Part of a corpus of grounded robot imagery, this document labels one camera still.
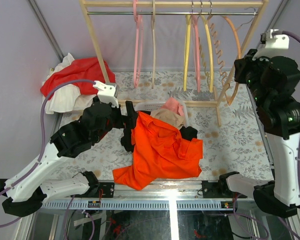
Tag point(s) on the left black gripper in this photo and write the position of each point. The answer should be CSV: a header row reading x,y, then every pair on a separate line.
x,y
130,121

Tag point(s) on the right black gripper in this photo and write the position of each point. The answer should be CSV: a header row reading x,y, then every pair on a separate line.
x,y
247,61

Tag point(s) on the orange t shirt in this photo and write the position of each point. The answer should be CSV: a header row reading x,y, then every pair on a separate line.
x,y
160,152

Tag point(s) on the orange wavy hanger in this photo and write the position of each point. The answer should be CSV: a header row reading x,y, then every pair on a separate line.
x,y
225,78

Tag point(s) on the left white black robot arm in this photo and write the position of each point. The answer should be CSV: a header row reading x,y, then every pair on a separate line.
x,y
30,189

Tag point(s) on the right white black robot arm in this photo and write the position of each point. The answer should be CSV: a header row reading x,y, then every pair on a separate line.
x,y
271,81

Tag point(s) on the yellow hanger right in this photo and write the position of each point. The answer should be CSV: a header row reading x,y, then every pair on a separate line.
x,y
209,74

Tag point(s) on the yellow hanger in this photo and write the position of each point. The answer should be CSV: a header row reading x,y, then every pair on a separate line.
x,y
209,74
186,50

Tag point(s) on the pink hanger right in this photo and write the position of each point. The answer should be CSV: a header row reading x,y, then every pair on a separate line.
x,y
196,55

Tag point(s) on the pink hanger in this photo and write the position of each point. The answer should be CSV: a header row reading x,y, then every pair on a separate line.
x,y
196,55
138,54

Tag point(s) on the yellow hanger left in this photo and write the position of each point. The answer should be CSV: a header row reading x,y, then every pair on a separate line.
x,y
186,50

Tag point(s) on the pink hanger left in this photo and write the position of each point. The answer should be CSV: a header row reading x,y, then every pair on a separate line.
x,y
138,54

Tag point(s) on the beige wooden hanger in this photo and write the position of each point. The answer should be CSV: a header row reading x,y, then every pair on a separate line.
x,y
153,33

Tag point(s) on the white laundry basket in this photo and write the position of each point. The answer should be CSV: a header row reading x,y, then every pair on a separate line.
x,y
151,105

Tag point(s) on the pink garment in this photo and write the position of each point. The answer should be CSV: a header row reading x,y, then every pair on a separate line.
x,y
174,106

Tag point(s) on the beige garment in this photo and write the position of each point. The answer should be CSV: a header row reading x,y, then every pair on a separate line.
x,y
169,117

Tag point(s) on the black garment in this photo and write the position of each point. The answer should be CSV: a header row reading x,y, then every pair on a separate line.
x,y
187,133

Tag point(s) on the white cloth pile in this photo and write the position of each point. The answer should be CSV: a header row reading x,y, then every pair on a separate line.
x,y
68,98

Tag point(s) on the red cloth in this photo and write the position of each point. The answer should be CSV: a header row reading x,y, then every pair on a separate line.
x,y
85,68

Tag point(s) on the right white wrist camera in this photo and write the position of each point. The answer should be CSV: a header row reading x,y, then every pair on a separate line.
x,y
274,44

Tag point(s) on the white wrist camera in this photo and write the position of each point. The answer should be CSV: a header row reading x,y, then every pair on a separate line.
x,y
274,44
107,93

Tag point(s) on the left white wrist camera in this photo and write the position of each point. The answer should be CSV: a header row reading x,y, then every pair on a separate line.
x,y
107,93

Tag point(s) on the aluminium rail frame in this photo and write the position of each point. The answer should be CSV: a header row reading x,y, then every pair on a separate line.
x,y
189,195

